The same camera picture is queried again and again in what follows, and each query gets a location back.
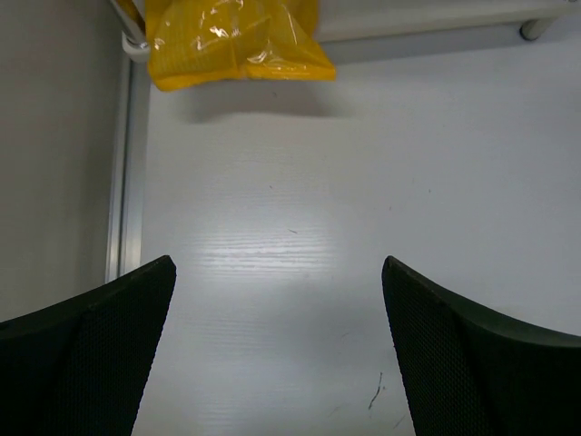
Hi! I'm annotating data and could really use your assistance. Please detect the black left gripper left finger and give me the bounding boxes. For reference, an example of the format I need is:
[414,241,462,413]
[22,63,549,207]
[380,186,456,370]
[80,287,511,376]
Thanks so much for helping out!
[1,255,176,435]

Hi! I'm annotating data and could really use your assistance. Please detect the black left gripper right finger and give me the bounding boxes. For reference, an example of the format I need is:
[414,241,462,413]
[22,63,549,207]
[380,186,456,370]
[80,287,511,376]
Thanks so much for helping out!
[381,256,580,435]

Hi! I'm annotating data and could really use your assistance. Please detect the yellow pasta bag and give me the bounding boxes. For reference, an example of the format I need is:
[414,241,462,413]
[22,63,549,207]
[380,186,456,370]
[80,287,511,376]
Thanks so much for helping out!
[144,0,336,92]

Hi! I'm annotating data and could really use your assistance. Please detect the aluminium table edge rail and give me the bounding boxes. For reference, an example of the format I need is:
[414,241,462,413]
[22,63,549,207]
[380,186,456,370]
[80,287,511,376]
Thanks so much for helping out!
[105,57,151,282]

